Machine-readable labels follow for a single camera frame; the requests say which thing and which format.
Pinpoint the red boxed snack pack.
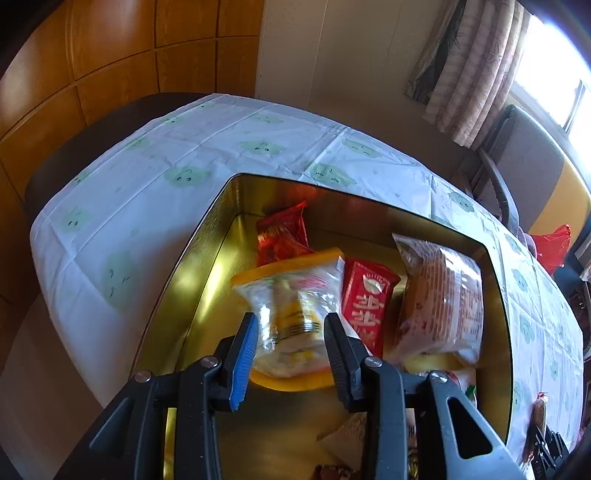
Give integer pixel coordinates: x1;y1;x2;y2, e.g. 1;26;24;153
342;258;401;357

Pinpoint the cracker sandwich pack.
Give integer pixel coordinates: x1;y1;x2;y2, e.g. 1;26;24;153
404;353;477;406

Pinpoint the red plastic bag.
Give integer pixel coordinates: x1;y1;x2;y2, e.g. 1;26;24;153
532;224;572;275

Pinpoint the gold tin box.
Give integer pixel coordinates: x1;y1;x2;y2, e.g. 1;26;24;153
132;174;513;479

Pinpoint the white beige snack sachet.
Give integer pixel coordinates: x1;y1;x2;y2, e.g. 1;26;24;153
317;413;367;471

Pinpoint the red-ended sesame bar pack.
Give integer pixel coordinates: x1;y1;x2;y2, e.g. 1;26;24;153
522;392;548;463

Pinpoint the white cloud-print tablecloth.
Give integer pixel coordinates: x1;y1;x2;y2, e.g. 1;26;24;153
25;94;584;455

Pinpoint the grey yellow sofa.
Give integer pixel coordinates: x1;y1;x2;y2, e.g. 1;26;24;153
461;103;591;241

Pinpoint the orange red snack pack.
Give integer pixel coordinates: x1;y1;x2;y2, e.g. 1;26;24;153
256;201;314;266

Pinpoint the clear yellow peanut snack bag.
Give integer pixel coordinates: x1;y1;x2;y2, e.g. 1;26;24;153
230;248;345;392

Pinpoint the white pink large snack bag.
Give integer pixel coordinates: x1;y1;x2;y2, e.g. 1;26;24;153
387;234;485;366

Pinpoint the left beige striped curtain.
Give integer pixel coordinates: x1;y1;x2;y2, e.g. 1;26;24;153
405;0;531;150

